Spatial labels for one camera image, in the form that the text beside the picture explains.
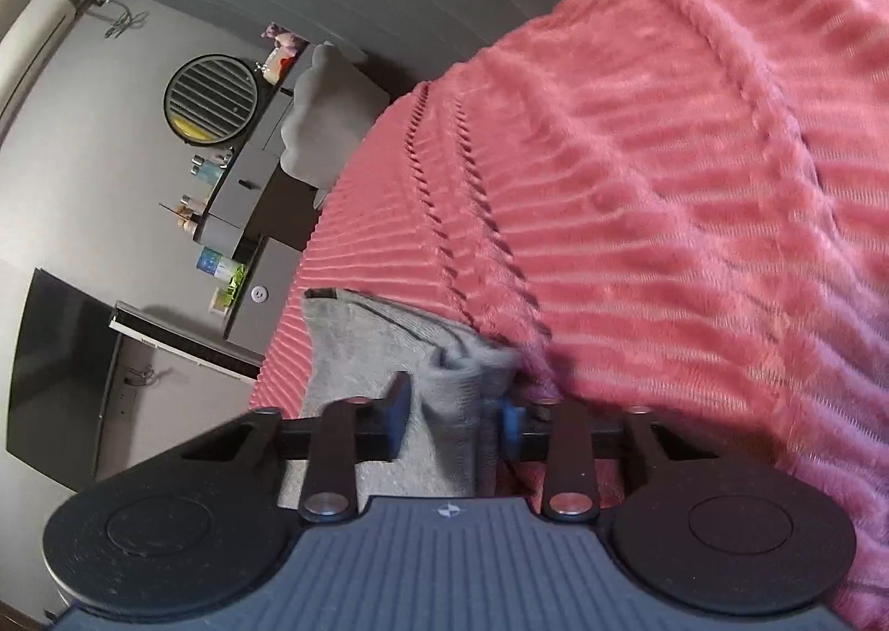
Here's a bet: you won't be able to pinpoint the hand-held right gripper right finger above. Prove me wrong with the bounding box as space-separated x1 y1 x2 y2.
495 397 702 524

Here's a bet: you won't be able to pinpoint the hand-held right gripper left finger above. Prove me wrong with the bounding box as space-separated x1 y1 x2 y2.
182 373 414 524

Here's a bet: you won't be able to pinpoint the grey pants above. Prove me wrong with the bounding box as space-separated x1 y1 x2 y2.
300 287 527 502

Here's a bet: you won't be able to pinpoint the grey bedside cabinet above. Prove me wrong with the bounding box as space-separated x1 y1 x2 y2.
223 235 308 363

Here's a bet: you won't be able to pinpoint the blue and white box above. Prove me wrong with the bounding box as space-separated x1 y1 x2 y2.
196 247 241 279

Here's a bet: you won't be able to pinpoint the grey vanity desk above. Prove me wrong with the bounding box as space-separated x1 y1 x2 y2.
196 82 329 257

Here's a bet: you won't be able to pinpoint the pink ribbed blanket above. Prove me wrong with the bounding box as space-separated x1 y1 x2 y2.
253 0 889 631

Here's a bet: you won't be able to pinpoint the brown cosmetic bottle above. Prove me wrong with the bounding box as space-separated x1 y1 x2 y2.
176 193 207 234

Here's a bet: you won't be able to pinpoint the grey upholstered chair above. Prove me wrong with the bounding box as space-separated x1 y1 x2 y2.
279 42 391 205

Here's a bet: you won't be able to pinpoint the blue cosmetic bottle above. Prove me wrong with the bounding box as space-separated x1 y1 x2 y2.
191 152 234 185

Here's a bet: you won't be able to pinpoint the black television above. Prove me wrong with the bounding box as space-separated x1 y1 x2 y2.
6 268 124 493

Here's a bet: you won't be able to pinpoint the round black-framed mirror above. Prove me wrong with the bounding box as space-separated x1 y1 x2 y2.
164 53 262 143

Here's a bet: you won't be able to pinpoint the pink plush toy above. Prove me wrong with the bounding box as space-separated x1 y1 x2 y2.
262 23 308 57

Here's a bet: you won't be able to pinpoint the dangling black cable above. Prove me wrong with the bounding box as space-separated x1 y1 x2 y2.
103 0 151 39

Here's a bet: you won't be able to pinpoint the white wall air conditioner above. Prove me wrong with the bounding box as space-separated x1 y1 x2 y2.
0 0 79 127

